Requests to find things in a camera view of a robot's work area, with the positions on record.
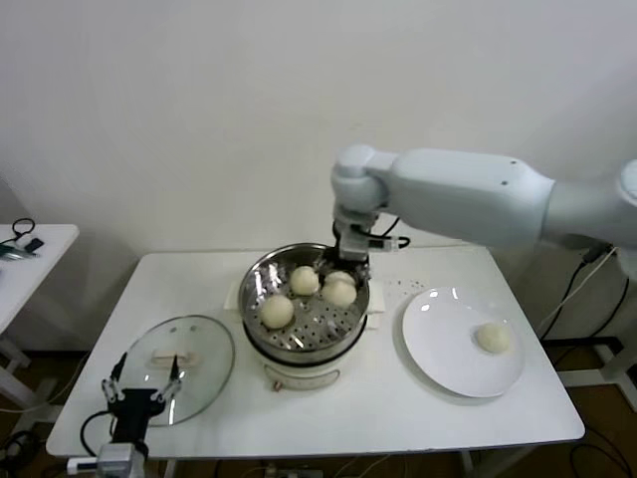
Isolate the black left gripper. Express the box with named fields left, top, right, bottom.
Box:
left=101, top=352, right=183, bottom=445

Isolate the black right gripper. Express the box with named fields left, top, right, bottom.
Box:
left=320, top=224, right=375, bottom=288

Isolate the white steamed baozi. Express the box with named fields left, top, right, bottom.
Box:
left=472, top=322, right=513, bottom=356
left=261, top=294, right=296, bottom=330
left=321, top=277, right=358, bottom=307
left=290, top=265, right=321, bottom=296

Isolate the round glass pot lid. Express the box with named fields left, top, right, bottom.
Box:
left=114, top=314, right=236, bottom=428

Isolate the stainless steel steamer basket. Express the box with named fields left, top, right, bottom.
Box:
left=226, top=242, right=387, bottom=354

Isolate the white electric cooker base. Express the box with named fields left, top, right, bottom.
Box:
left=242, top=313, right=382, bottom=392

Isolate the white round plate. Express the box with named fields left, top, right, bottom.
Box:
left=401, top=287, right=527, bottom=398

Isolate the white side table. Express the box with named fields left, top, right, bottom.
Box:
left=0, top=223, right=81, bottom=409

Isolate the black power adapter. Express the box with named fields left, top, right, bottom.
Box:
left=582, top=243, right=618, bottom=265

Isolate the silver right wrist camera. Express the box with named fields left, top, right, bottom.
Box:
left=339, top=231, right=372, bottom=261

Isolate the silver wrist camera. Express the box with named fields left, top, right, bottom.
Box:
left=67, top=443, right=136, bottom=478
left=339, top=231, right=372, bottom=261

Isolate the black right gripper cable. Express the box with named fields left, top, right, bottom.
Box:
left=370, top=216, right=412, bottom=250

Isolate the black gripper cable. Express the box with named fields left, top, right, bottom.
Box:
left=370, top=216, right=412, bottom=250
left=82, top=410, right=116, bottom=457

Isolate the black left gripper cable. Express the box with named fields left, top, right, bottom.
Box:
left=82, top=410, right=116, bottom=457

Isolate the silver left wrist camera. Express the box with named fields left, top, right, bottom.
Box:
left=67, top=443, right=136, bottom=478

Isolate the black floor cable bundle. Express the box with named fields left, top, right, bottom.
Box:
left=0, top=430, right=39, bottom=462

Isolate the black adapter cable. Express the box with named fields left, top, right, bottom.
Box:
left=539, top=258, right=632, bottom=345

